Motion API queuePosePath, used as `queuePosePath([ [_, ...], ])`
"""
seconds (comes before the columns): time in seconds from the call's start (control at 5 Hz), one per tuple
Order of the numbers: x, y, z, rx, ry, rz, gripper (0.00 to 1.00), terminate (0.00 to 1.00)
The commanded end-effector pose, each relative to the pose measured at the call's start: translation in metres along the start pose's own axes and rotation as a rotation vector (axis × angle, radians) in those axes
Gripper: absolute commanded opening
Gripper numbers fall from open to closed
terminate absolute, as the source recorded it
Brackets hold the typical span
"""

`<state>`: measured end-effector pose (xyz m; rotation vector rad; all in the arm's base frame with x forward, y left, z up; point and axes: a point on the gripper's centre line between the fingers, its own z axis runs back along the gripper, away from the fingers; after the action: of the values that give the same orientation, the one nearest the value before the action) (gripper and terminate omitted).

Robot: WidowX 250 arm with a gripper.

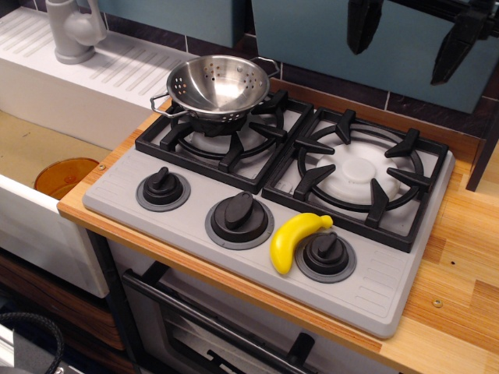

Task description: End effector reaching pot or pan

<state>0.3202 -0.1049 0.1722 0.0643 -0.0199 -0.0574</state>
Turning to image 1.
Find black left burner grate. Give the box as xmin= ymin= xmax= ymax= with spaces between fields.
xmin=136 ymin=90 xmax=313 ymax=193

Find black left stove knob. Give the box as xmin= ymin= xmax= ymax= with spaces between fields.
xmin=136 ymin=167 xmax=191 ymax=213

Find yellow toy banana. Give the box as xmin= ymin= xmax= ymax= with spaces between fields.
xmin=270 ymin=213 xmax=333 ymax=274

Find toy oven door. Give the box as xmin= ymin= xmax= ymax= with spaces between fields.
xmin=122 ymin=262 xmax=392 ymax=373

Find black right burner grate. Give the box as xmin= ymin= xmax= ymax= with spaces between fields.
xmin=262 ymin=108 xmax=451 ymax=252

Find black braided cable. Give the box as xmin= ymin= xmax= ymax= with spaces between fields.
xmin=0 ymin=311 xmax=65 ymax=374

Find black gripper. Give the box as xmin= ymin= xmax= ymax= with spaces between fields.
xmin=347 ymin=0 xmax=498 ymax=86

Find grey toy stove top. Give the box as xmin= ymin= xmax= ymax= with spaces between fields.
xmin=81 ymin=93 xmax=456 ymax=339

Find white toy sink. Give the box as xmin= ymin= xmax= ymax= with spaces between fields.
xmin=1 ymin=7 xmax=190 ymax=298

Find orange plastic bowl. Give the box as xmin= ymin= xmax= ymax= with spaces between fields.
xmin=34 ymin=157 xmax=99 ymax=200

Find black right stove knob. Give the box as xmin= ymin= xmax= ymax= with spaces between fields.
xmin=295 ymin=231 xmax=357 ymax=284

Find black middle stove knob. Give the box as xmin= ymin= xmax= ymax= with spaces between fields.
xmin=205 ymin=191 xmax=274 ymax=251

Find dark wooden post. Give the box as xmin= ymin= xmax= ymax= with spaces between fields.
xmin=466 ymin=112 xmax=498 ymax=192

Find black burner grate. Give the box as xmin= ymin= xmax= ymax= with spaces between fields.
xmin=262 ymin=108 xmax=451 ymax=252
xmin=136 ymin=90 xmax=313 ymax=193

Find steel colander with handles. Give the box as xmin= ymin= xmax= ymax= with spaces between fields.
xmin=150 ymin=55 xmax=281 ymax=123

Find black stove knob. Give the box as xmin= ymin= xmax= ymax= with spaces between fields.
xmin=205 ymin=191 xmax=274 ymax=251
xmin=295 ymin=231 xmax=357 ymax=284
xmin=136 ymin=167 xmax=191 ymax=213

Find grey toy faucet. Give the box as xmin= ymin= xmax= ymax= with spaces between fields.
xmin=45 ymin=0 xmax=107 ymax=65

